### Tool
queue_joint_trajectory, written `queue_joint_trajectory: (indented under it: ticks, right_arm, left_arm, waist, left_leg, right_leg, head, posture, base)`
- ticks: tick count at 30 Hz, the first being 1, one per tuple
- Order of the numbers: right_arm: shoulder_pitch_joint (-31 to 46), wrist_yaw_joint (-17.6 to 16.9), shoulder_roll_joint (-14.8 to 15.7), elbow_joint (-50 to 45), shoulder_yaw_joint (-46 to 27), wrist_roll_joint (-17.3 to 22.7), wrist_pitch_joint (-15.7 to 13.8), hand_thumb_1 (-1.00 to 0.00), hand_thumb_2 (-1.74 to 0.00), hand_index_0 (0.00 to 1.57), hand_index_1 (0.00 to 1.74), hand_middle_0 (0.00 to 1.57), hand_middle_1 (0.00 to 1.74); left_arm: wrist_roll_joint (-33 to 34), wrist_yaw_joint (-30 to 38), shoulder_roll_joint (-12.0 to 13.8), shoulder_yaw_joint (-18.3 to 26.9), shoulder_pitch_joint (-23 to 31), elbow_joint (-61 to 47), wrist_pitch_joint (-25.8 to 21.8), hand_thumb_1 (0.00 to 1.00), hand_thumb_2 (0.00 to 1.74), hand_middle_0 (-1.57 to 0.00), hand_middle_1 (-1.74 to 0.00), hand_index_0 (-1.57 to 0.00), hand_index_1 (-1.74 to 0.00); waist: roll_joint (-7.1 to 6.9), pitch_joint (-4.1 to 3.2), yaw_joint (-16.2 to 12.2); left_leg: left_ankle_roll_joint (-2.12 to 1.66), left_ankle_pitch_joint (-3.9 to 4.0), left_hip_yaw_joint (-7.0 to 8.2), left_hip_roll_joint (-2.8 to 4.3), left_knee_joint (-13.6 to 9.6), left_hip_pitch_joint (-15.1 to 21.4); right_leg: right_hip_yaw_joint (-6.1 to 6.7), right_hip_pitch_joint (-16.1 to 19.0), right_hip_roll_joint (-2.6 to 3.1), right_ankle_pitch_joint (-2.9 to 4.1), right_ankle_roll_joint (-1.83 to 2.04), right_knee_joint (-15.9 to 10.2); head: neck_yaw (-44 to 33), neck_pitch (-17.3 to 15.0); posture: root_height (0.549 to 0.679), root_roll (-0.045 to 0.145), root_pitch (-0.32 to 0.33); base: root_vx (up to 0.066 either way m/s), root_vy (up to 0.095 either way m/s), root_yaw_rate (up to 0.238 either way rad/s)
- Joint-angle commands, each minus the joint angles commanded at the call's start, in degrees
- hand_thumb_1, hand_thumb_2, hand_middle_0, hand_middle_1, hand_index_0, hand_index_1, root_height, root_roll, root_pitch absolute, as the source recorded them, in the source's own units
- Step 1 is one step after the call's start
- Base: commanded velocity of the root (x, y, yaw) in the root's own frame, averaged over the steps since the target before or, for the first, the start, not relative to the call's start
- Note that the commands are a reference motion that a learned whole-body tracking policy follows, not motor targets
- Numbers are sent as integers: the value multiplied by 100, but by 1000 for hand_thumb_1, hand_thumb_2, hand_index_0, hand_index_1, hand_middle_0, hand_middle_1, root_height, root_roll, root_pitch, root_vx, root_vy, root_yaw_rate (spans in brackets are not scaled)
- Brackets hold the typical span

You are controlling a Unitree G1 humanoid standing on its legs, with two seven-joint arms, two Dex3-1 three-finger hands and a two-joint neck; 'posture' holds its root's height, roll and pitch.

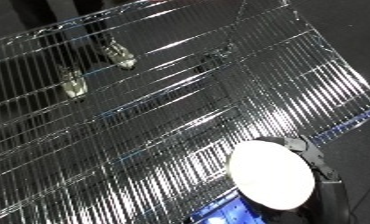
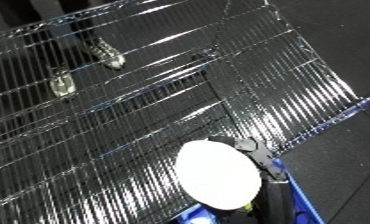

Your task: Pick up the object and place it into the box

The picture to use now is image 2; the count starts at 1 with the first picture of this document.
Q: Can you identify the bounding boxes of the white paper cup green band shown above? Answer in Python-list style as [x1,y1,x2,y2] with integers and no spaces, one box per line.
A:
[172,139,265,214]

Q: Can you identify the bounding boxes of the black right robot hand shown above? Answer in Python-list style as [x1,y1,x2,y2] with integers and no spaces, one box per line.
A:
[208,135,297,224]

